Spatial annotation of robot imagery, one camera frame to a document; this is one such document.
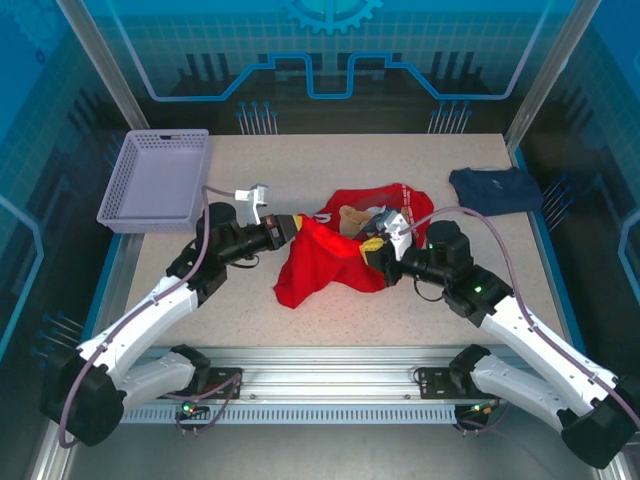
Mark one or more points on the red t-shirt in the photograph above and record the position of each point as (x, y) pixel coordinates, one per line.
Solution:
(325, 260)

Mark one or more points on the lavender plastic basket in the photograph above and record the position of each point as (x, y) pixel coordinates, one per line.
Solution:
(155, 180)

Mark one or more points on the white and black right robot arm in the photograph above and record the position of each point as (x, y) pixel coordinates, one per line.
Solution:
(540, 350)

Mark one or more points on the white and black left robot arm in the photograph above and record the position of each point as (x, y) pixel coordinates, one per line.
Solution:
(140, 320)

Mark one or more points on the folded navy t-shirt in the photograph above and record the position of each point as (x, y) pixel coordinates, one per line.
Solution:
(495, 190)

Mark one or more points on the blue table edge strip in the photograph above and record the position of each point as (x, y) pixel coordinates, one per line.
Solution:
(547, 250)
(111, 255)

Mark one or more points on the power connector with green light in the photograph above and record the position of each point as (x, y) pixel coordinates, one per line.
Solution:
(481, 410)
(191, 407)

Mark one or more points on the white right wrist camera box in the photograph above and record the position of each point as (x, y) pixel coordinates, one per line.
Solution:
(397, 235)

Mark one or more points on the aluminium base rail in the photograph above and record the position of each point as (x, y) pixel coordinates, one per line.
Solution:
(325, 375)

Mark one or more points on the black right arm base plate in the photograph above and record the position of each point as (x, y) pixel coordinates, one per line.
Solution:
(435, 385)

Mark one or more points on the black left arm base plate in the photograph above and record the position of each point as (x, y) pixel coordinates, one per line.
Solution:
(222, 378)

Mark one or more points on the aluminium frame post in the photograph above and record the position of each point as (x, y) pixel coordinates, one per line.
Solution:
(555, 60)
(101, 60)

